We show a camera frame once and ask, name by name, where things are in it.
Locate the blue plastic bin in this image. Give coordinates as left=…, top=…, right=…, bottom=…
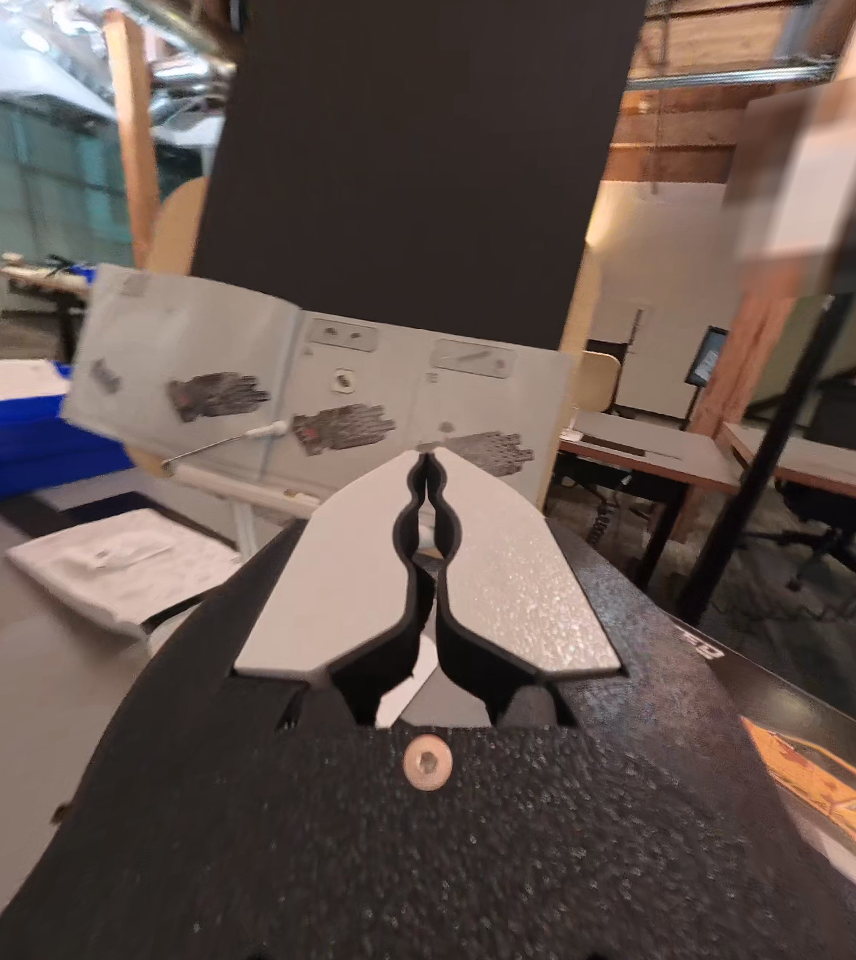
left=0, top=358, right=138, bottom=513

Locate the grey desk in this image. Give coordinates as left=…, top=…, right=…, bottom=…
left=0, top=480, right=493, bottom=960

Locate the black office chair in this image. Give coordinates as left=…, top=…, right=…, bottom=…
left=741, top=381, right=856, bottom=621

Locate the brown-edged office desk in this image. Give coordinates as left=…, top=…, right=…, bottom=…
left=557, top=411, right=746, bottom=594
left=0, top=253, right=93, bottom=363
left=720, top=422, right=856, bottom=520

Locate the opened printed paper bag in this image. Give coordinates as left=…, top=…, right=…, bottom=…
left=6, top=508, right=243, bottom=640

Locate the light wooden chair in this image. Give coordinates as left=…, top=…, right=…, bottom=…
left=576, top=351, right=622, bottom=415

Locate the wooden pillar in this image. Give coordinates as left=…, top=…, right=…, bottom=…
left=686, top=291, right=802, bottom=445

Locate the wooden post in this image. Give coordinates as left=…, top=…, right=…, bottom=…
left=100, top=9, right=164, bottom=269

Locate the display screen on stand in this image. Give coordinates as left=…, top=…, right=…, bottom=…
left=686, top=324, right=731, bottom=430

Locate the toy instruction booklet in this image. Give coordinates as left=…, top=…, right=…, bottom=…
left=60, top=262, right=573, bottom=520

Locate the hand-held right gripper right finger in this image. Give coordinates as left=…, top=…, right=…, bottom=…
left=429, top=447, right=623, bottom=682

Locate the yellow car toy box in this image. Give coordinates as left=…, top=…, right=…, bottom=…
left=679, top=611, right=856, bottom=897

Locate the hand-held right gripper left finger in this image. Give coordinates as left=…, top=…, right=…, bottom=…
left=235, top=450, right=437, bottom=682

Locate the black coiled cable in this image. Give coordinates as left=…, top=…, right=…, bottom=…
left=591, top=491, right=622, bottom=552

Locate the black metal pole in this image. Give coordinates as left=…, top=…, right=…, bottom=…
left=674, top=292, right=856, bottom=625

